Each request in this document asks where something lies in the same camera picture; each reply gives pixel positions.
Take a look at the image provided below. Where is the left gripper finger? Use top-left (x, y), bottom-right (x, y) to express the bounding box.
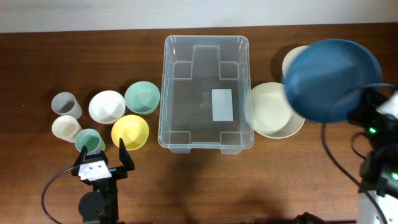
top-left (73, 146), bottom-right (87, 169)
top-left (119, 138), bottom-right (135, 171)

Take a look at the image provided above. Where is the green cup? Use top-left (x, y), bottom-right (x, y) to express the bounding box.
top-left (75, 129), bottom-right (106, 155)

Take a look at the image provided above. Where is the cream plate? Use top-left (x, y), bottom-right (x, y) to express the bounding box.
top-left (251, 82), bottom-right (305, 139)

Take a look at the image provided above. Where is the beige plate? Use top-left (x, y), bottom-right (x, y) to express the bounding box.
top-left (282, 45), bottom-right (308, 78)

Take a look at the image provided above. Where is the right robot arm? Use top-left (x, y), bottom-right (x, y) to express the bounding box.
top-left (348, 88), bottom-right (397, 223)

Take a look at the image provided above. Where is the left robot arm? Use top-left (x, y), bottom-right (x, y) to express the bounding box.
top-left (72, 139), bottom-right (135, 223)

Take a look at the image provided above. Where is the yellow bowl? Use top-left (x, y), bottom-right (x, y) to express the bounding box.
top-left (111, 115), bottom-right (149, 151)

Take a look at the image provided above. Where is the cream cup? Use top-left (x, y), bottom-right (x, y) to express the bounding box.
top-left (52, 115), bottom-right (83, 143)

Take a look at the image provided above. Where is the white bowl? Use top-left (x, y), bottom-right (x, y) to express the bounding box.
top-left (88, 90), bottom-right (126, 124)

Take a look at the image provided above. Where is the grey cup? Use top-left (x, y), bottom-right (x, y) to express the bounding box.
top-left (51, 92), bottom-right (83, 119)

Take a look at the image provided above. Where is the green bowl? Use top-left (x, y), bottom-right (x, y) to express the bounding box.
top-left (124, 81), bottom-right (160, 115)

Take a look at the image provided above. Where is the clear plastic storage bin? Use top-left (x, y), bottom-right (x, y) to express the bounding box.
top-left (158, 35), bottom-right (254, 154)

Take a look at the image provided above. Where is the white label in bin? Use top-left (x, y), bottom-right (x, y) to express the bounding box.
top-left (211, 89), bottom-right (233, 121)

